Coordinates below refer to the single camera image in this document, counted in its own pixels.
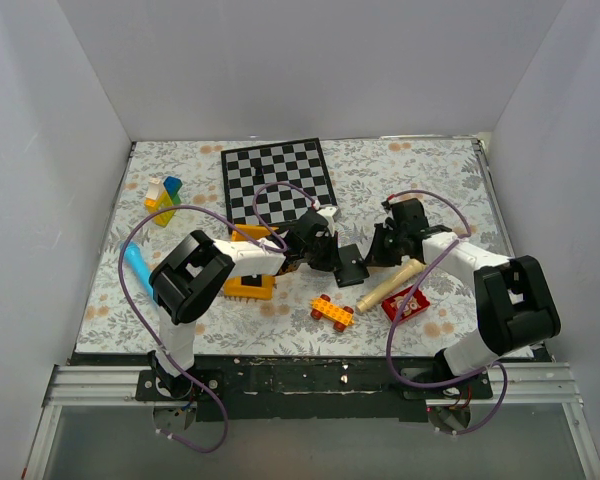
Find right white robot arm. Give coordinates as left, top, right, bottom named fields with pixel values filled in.
left=365, top=196, right=561, bottom=398

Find red owl toy block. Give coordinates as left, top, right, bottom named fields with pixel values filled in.
left=381, top=287, right=430, bottom=324

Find cream toy microphone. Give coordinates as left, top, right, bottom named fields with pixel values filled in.
left=356, top=259, right=425, bottom=314

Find aluminium frame rail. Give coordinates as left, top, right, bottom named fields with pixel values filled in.
left=22, top=363, right=156, bottom=480

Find floral table mat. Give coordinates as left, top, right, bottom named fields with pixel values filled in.
left=75, top=139, right=511, bottom=357

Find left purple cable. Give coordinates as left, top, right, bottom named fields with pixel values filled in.
left=117, top=182, right=321, bottom=454

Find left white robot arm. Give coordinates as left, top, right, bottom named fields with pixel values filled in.
left=149, top=206, right=339, bottom=400

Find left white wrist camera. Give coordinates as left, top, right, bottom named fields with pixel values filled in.
left=316, top=205, right=340, bottom=235

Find orange toy car block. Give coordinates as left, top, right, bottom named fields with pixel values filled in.
left=310, top=294, right=354, bottom=333

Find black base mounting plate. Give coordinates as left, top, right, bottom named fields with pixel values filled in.
left=135, top=355, right=493, bottom=422

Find blue toy microphone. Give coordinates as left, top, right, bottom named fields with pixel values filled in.
left=120, top=241, right=154, bottom=300

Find colourful stacked toy blocks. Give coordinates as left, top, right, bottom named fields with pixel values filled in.
left=144, top=176, right=182, bottom=213

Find black leather card holder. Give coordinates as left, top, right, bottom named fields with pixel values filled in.
left=334, top=244, right=369, bottom=288

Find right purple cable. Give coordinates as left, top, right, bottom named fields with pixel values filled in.
left=382, top=190, right=509, bottom=435

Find purple cable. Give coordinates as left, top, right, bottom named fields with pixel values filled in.
left=382, top=190, right=509, bottom=435
left=117, top=182, right=321, bottom=454

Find yellow plastic bin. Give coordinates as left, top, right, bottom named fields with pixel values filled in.
left=223, top=224, right=275, bottom=300

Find black white chessboard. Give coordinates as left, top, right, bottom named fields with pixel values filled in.
left=221, top=138, right=337, bottom=226

